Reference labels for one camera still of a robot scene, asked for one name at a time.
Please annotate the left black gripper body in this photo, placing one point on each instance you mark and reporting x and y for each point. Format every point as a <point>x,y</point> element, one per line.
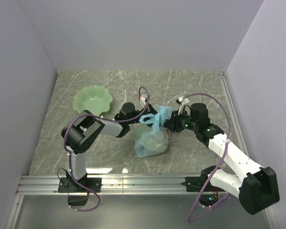
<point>137,119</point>

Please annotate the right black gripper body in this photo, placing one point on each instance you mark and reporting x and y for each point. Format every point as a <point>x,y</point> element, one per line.
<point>182,121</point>

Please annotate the light blue plastic bag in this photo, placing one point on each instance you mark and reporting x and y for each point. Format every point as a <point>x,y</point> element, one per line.
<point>150,136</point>

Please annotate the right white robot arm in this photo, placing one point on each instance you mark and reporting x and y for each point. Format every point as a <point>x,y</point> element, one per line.
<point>255,186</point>

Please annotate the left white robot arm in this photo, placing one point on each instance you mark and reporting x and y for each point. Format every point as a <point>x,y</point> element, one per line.
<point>81,134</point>

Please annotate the light green wavy plate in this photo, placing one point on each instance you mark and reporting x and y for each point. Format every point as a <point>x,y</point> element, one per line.
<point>96,99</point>

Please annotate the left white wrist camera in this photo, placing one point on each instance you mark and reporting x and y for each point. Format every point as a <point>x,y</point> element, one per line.
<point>143,100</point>

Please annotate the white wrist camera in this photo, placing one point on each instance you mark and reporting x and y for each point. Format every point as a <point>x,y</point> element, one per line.
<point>143,100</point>
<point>182,102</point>

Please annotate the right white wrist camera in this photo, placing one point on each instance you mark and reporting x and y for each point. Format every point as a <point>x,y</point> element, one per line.
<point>182,102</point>

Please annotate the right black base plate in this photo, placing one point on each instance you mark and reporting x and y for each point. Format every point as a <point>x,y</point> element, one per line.
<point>194,184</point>

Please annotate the aluminium rail frame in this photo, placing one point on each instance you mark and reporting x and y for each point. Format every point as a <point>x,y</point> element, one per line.
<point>136,193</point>

